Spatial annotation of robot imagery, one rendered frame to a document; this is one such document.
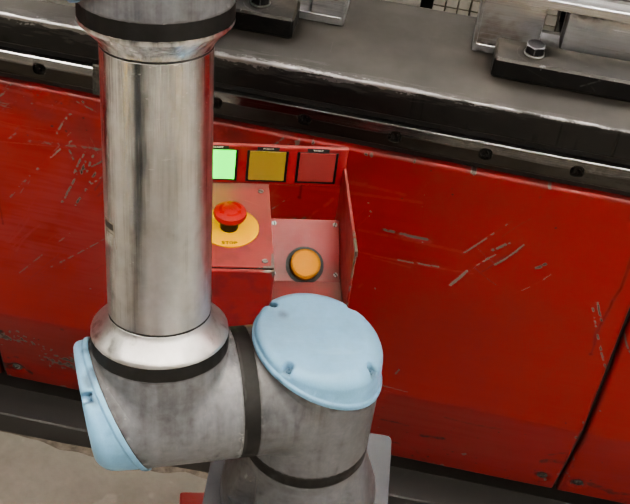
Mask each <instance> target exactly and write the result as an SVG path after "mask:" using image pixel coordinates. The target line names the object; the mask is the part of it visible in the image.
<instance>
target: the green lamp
mask: <svg viewBox="0 0 630 504"><path fill-rule="evenodd" d="M235 160H236V150H217V149H213V178H216V179H234V173H235Z"/></svg>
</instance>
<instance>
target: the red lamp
mask: <svg viewBox="0 0 630 504"><path fill-rule="evenodd" d="M335 162H336V154H323V153H300V160H299V168H298V177H297V181H302V182H331V183H332V182H333V176H334V169H335Z"/></svg>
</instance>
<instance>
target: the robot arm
mask: <svg viewBox="0 0 630 504"><path fill-rule="evenodd" d="M67 1H68V2H69V3H75V9H76V20H77V23H78V24H79V26H80V27H81V28H82V29H83V30H85V31H86V32H87V33H88V34H89V35H90V36H91V37H93V38H94V39H95V40H96V41H97V42H98V55H99V83H100V110H101V138H102V166H103V193H104V221H105V249H106V276H107V304H106V305H105V306H103V307H102V308H101V309H100V310H99V311H98V312H97V313H96V315H95V316H94V318H93V320H92V323H91V326H90V337H85V338H84V339H83V340H79V341H77V342H76V343H75V344H74V347H73V351H74V360H75V366H76V373H77V379H78V384H79V390H80V395H81V399H82V406H83V411H84V416H85V421H86V426H87V430H88V435H89V439H90V444H91V448H92V451H93V455H94V458H95V460H96V461H97V463H98V464H99V465H100V466H102V467H103V468H105V469H107V470H110V471H123V470H137V469H140V470H141V471H150V470H151V469H152V468H158V467H166V466H175V465H184V464H193V463H201V462H210V461H219V460H226V461H225V463H224V467H223V471H222V478H221V490H220V495H221V503H222V504H374V500H375V494H376V483H375V476H374V472H373V468H372V465H371V462H370V458H369V455H368V451H367V445H368V440H369V435H370V430H371V425H372V420H373V415H374V410H375V406H376V401H377V398H378V396H379V394H380V392H381V388H382V365H383V350H382V346H381V342H380V340H379V337H378V335H377V333H376V332H375V330H374V328H373V327H372V326H371V324H370V323H369V322H368V321H367V320H366V319H365V318H364V317H363V316H362V315H361V314H360V313H358V312H357V311H355V310H352V309H349V308H348V307H347V305H346V304H344V303H343V302H340V301H338V300H336V299H333V298H330V297H327V296H323V295H318V294H311V293H295V294H288V295H284V296H281V297H278V298H276V299H274V300H272V301H271V302H270V304H269V306H265V307H263V309H262V310H261V311H260V312H259V314H258V315H257V316H256V318H255V320H254V322H253V324H250V325H241V326H230V327H228V321H227V318H226V316H225V314H224V313H223V312H222V310H221V309H220V308H219V307H217V306H216V305H215V304H213V303H212V302H211V270H212V193H213V115H214V45H215V43H216V42H217V41H218V40H219V39H220V38H221V37H222V36H224V35H225V34H226V33H227V32H228V31H229V30H231V29H232V27H233V26H234V24H235V21H236V0H67Z"/></svg>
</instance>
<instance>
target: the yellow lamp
mask: <svg viewBox="0 0 630 504"><path fill-rule="evenodd" d="M286 154H287V152H270V151H250V158H249V169H248V180H273V181H283V180H284V172H285V163H286Z"/></svg>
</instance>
